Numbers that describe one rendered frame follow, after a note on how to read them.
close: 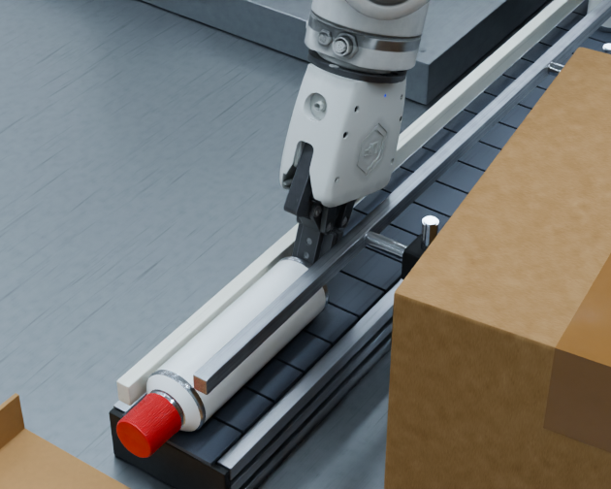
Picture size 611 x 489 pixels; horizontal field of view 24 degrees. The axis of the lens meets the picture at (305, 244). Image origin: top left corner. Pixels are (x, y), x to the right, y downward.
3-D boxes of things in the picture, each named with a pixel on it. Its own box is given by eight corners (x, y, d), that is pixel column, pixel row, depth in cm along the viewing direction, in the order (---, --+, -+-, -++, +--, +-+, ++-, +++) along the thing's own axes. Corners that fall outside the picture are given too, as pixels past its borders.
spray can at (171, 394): (275, 245, 111) (101, 398, 98) (330, 270, 108) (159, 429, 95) (276, 296, 114) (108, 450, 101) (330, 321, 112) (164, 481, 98)
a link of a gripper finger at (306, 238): (323, 209, 106) (305, 289, 108) (344, 201, 108) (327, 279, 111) (288, 194, 107) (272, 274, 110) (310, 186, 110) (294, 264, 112)
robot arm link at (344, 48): (383, 44, 98) (373, 85, 99) (441, 33, 105) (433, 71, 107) (285, 10, 102) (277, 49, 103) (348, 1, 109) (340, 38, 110)
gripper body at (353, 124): (368, 72, 99) (335, 218, 103) (435, 56, 107) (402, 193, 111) (281, 40, 102) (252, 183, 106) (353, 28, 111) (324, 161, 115)
